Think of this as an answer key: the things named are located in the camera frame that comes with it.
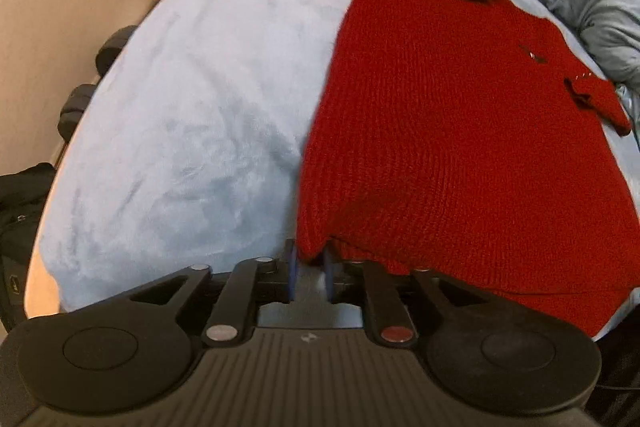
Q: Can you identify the light blue fleece blanket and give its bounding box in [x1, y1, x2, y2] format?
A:
[25, 0, 640, 343]

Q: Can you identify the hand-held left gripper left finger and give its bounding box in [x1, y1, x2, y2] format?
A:
[129, 239, 301, 349]

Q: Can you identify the grey-blue crumpled cloth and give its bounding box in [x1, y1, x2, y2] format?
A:
[497, 0, 640, 132]

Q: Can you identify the black bag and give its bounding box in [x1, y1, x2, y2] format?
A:
[0, 163, 56, 333]

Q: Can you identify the red knitted sweater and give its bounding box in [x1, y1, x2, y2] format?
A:
[152, 0, 640, 340]

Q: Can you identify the black rounded object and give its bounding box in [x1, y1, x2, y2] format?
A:
[95, 25, 138, 75]
[59, 83, 99, 140]

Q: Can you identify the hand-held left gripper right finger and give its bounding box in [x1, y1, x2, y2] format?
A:
[322, 251, 483, 348]

